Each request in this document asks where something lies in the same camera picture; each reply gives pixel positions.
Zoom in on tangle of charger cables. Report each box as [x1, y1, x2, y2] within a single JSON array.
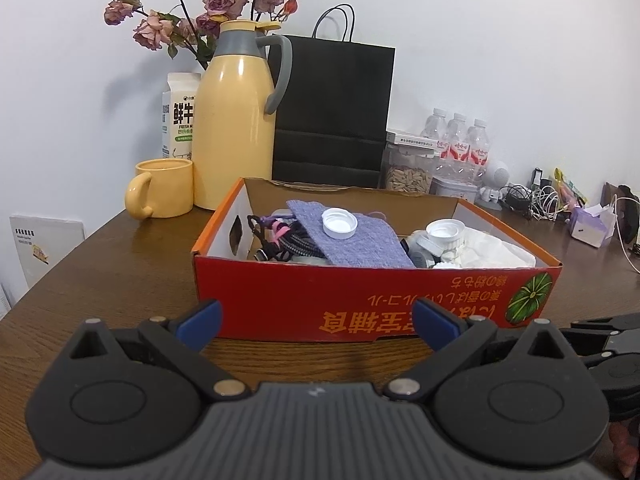
[[500, 167, 571, 222]]

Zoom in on small white flat box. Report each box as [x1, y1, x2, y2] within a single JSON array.
[[385, 130, 436, 148]]

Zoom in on clear seed container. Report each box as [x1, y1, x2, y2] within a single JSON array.
[[382, 142, 436, 193]]

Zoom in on brown flat panel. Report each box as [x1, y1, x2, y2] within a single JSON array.
[[602, 182, 640, 241]]

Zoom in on colourful snack packets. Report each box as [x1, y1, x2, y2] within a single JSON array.
[[552, 167, 587, 208]]

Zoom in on clear water bottle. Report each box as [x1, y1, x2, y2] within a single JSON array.
[[425, 108, 448, 143], [467, 119, 490, 183], [446, 112, 469, 181]]

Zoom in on black braided cable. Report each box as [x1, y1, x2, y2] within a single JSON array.
[[247, 214, 331, 264]]

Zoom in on white round cap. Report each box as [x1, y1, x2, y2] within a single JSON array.
[[321, 207, 358, 239], [426, 219, 466, 252]]

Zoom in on dried pink rose bouquet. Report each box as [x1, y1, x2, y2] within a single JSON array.
[[103, 0, 300, 68]]

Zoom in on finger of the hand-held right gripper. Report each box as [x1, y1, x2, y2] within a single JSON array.
[[570, 312, 640, 333], [560, 329, 640, 361]]

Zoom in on person's right hand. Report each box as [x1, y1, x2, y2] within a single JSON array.
[[610, 420, 640, 480]]

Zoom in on white plastic bag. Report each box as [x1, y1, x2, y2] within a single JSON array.
[[400, 232, 537, 269]]

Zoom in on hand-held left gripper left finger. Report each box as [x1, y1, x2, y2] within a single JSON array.
[[70, 298, 251, 402]]

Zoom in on yellow thermos jug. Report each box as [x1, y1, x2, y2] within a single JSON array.
[[192, 20, 293, 211]]

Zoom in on purple tissue pack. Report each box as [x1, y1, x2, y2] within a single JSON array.
[[570, 203, 617, 248]]

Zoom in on yellow mug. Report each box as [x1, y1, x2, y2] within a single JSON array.
[[125, 158, 194, 219]]

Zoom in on red cardboard box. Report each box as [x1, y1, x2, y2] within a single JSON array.
[[191, 176, 562, 343]]

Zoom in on white milk carton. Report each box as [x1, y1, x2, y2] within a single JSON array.
[[161, 72, 202, 161]]

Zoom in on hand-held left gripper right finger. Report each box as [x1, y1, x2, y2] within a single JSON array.
[[382, 297, 574, 402]]

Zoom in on black paper bag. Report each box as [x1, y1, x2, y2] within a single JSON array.
[[272, 4, 396, 188]]

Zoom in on white robot toy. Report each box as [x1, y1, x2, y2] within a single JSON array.
[[476, 160, 511, 211]]

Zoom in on pale tin box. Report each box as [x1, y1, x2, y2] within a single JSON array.
[[430, 176, 478, 204]]

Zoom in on white card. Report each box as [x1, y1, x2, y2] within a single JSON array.
[[9, 215, 86, 293]]

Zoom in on purple cloth pouch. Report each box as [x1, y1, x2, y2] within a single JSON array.
[[286, 200, 416, 268]]

